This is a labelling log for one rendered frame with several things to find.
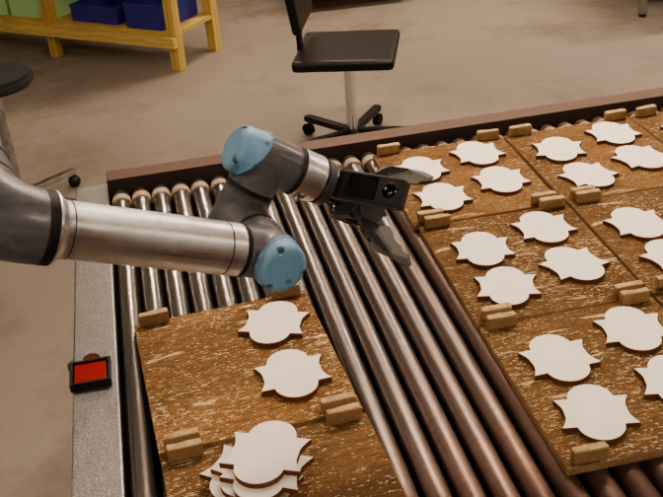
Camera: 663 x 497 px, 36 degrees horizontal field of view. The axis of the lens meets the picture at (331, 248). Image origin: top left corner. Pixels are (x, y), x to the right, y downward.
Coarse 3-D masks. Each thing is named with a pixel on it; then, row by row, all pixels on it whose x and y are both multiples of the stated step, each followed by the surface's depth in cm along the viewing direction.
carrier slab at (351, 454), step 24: (312, 432) 170; (336, 432) 169; (360, 432) 169; (216, 456) 166; (312, 456) 165; (336, 456) 164; (360, 456) 164; (384, 456) 164; (168, 480) 162; (192, 480) 162; (312, 480) 160; (336, 480) 159; (360, 480) 159; (384, 480) 159
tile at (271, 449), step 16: (240, 432) 162; (256, 432) 162; (272, 432) 162; (288, 432) 162; (240, 448) 159; (256, 448) 159; (272, 448) 159; (288, 448) 158; (304, 448) 159; (224, 464) 157; (240, 464) 156; (256, 464) 156; (272, 464) 155; (288, 464) 155; (240, 480) 153; (256, 480) 152; (272, 480) 153
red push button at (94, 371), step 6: (78, 366) 193; (84, 366) 193; (90, 366) 192; (96, 366) 192; (102, 366) 192; (78, 372) 191; (84, 372) 191; (90, 372) 191; (96, 372) 191; (102, 372) 190; (78, 378) 189; (84, 378) 189; (90, 378) 189; (96, 378) 189
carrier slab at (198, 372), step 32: (192, 320) 202; (224, 320) 201; (160, 352) 193; (192, 352) 193; (224, 352) 192; (256, 352) 191; (320, 352) 190; (160, 384) 185; (192, 384) 184; (224, 384) 183; (256, 384) 183; (320, 384) 181; (160, 416) 176; (192, 416) 176; (224, 416) 175; (256, 416) 175; (288, 416) 174; (320, 416) 173; (160, 448) 169
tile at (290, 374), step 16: (288, 352) 188; (256, 368) 185; (272, 368) 185; (288, 368) 184; (304, 368) 184; (320, 368) 184; (272, 384) 180; (288, 384) 180; (304, 384) 180; (288, 400) 177
